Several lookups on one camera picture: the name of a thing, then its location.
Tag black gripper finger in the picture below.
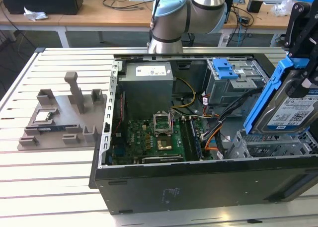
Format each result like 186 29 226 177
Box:
284 1 312 59
289 9 318 98

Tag hard disk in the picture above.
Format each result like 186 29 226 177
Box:
243 57 318 136

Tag metal disk bay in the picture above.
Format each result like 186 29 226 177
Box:
227 129 318 160

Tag clear plastic bags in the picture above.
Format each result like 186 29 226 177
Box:
269 0 299 16

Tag small black box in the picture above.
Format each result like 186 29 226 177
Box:
246 0 263 13

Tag blue plastic drive latch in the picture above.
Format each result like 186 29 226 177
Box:
213 59 238 80

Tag metal drive cage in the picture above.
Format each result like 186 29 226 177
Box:
205 59 270 106

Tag black waste bin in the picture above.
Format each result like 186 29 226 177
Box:
182 32 196 48

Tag installed RAM stick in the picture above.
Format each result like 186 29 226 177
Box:
190 117 202 160

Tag black RAM slot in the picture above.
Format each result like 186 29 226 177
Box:
179 116 193 160

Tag metal socket cover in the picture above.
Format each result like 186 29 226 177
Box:
153 112 173 136

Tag grey power supply unit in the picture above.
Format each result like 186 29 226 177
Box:
118 62 174 115

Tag CPU socket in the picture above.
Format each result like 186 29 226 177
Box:
156 135 173 151

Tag black PC case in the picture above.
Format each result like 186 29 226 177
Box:
88 52 318 216

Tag green motherboard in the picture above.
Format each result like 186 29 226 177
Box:
111 111 214 163

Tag wooden desk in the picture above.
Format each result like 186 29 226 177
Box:
0 0 318 49

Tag grey parts rack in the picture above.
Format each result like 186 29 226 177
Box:
17 72 109 151

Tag black computer tower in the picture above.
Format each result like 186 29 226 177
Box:
1 0 84 15

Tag crumpled white paper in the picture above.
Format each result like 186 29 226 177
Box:
23 6 48 22

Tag dark blue RAM stick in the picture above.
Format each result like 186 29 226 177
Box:
37 126 78 133

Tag silver CPU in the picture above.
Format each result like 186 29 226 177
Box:
34 112 53 123

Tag black cable bundle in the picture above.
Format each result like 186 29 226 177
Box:
202 87 261 141

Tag yellow black wires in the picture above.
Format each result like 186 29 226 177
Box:
173 77 197 111

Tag orange wire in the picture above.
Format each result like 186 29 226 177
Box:
204 126 223 152

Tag red wire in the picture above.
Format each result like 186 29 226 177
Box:
118 92 125 130

